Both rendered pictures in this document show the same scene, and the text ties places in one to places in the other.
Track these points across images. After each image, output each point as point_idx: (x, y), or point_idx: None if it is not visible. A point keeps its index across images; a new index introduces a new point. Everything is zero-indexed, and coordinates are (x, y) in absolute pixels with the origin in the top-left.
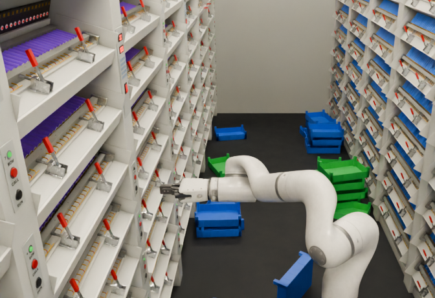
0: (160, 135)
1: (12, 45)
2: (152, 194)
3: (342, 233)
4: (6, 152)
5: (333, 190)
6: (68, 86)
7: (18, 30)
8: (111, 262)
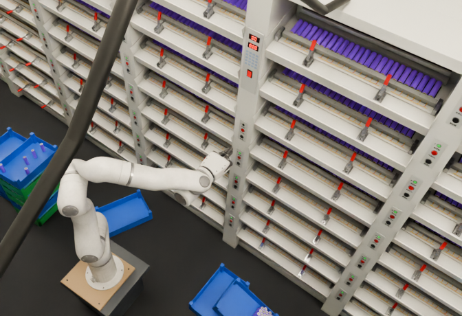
0: (369, 214)
1: None
2: (311, 207)
3: (67, 170)
4: None
5: (82, 167)
6: (168, 3)
7: None
8: (189, 115)
